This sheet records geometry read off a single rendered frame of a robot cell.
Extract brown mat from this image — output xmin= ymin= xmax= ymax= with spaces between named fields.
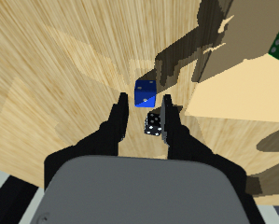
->
xmin=185 ymin=0 xmax=279 ymax=122

